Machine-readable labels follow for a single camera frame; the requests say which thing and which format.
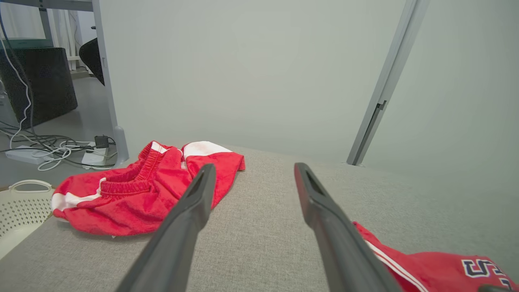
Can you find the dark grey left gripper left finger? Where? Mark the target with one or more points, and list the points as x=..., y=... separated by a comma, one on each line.
x=182, y=227

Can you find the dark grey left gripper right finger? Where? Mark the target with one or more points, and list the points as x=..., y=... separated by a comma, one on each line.
x=340, y=251

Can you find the red shorts with white stripe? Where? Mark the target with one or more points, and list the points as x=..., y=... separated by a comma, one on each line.
x=129, y=207

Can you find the red and white basketball jersey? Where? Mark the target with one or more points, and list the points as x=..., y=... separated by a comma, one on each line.
x=438, y=271

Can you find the white power strip with plugs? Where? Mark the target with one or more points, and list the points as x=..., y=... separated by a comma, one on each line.
x=94, y=156

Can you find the black power adapter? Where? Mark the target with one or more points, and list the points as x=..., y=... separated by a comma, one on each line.
x=101, y=141

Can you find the white perforated laundry basket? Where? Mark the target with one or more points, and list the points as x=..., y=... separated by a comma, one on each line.
x=20, y=211

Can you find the long white power strip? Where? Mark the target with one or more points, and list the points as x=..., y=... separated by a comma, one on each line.
x=26, y=154

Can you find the black office chair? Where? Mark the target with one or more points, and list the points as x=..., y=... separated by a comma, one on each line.
x=93, y=56

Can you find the black box cabinet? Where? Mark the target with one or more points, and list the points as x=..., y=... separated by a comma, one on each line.
x=44, y=85

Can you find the grey partition end post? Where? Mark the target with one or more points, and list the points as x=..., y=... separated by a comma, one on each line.
x=106, y=81

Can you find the grey metal partition post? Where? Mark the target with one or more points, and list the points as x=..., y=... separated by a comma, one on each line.
x=389, y=77

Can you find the grey desk frame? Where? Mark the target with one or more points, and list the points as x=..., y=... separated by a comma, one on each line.
x=48, y=4

